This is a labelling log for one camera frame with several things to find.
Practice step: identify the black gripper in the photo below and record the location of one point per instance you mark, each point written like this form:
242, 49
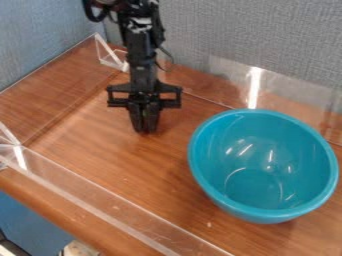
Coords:
144, 92

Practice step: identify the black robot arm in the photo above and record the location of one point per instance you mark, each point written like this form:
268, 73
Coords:
140, 27

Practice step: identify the blue plastic bowl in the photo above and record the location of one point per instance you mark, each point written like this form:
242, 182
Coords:
263, 165

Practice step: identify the clear acrylic left barrier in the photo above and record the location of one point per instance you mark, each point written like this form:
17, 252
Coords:
14, 69

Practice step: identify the clear acrylic barrier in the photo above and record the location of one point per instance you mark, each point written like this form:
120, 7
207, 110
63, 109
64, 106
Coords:
14, 69
239, 86
36, 178

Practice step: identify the clear acrylic back barrier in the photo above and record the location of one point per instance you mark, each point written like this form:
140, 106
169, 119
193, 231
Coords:
239, 86

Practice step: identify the clear acrylic front barrier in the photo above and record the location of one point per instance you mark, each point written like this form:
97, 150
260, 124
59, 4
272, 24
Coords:
36, 178

